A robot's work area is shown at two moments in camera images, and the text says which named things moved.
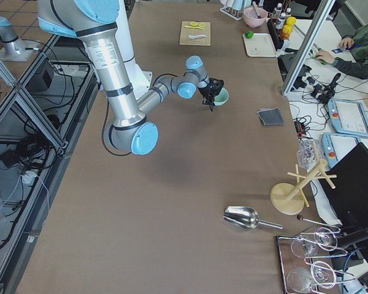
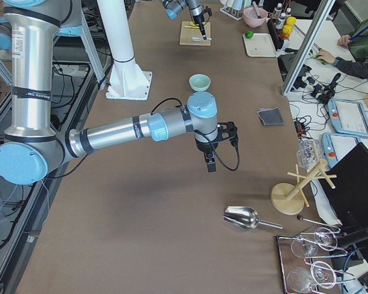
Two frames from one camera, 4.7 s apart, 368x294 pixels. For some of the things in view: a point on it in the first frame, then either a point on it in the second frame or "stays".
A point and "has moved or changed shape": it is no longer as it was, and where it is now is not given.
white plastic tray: x=261 y=45 stays
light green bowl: x=222 y=97 has moved or changed shape
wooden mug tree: x=289 y=199 stays
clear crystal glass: x=306 y=155 stays
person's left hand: x=325 y=56 stays
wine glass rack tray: x=308 y=262 stays
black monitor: x=352 y=187 stays
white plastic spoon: x=195 y=37 has moved or changed shape
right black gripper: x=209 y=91 → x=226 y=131
